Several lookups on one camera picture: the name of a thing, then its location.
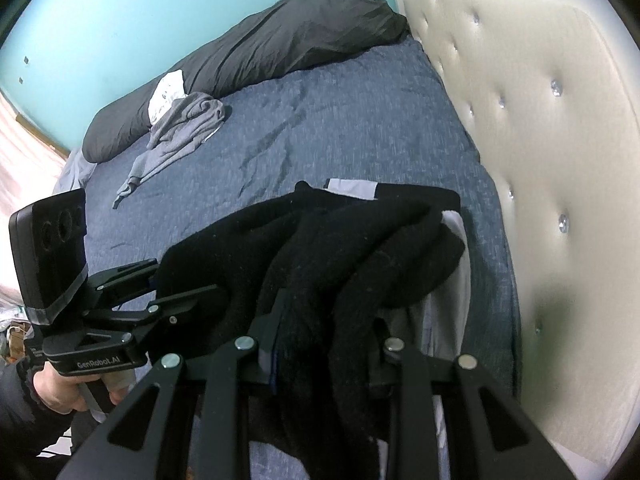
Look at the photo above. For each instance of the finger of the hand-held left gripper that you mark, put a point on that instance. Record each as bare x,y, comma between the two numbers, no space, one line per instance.
165,312
125,282

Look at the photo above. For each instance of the black sweater with white trim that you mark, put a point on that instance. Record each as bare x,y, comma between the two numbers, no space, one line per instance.
325,260

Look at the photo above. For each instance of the folded grey white clothes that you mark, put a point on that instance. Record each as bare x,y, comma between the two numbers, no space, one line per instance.
450,300

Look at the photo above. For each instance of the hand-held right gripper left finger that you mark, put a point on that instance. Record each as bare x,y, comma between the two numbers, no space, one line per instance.
262,360

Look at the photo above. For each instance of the light grey blanket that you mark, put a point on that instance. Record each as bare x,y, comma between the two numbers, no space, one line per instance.
75,170

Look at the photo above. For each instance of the wooden board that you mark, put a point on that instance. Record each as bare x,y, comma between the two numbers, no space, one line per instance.
45,137

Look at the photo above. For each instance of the cream tufted headboard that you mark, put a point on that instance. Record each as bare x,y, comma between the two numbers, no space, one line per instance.
550,160

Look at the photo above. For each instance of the grey hoodie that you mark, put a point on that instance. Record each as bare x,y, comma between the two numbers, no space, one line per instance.
180,130

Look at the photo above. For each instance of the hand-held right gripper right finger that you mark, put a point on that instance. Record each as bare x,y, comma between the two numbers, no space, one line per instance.
407,385

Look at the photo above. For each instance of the person's left hand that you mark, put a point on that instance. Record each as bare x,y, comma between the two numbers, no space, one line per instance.
55,391

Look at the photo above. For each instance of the dark grey duvet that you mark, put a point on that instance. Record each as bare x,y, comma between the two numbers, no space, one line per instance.
280,40

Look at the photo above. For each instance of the person's left forearm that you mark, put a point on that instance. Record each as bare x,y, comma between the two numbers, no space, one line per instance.
20,420

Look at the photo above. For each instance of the white garment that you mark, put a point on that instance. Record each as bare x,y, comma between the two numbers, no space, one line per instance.
165,95

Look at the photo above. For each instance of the pink curtain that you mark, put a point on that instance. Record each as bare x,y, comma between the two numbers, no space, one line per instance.
20,170

